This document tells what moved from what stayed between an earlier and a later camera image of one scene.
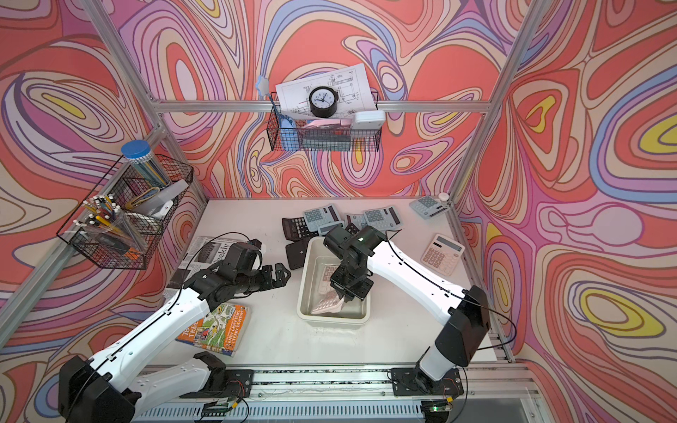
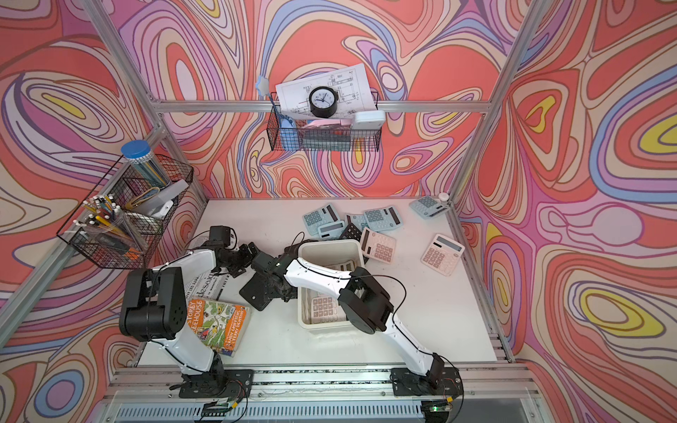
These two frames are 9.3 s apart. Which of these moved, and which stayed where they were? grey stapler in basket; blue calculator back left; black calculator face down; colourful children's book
Moved: black calculator face down
Stayed: blue calculator back left; colourful children's book; grey stapler in basket
